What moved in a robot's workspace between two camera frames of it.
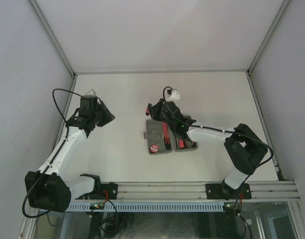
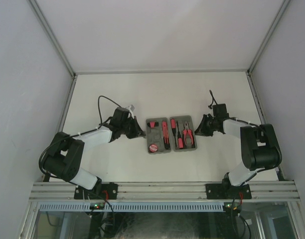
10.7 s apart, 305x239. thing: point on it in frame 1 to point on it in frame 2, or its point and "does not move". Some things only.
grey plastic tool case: x=155 y=135 does not move
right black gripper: x=155 y=110 to x=201 y=130
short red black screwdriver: x=181 y=143 does not move
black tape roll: x=154 y=148 does not move
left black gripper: x=108 y=116 to x=137 y=132
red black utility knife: x=167 y=140 does not move
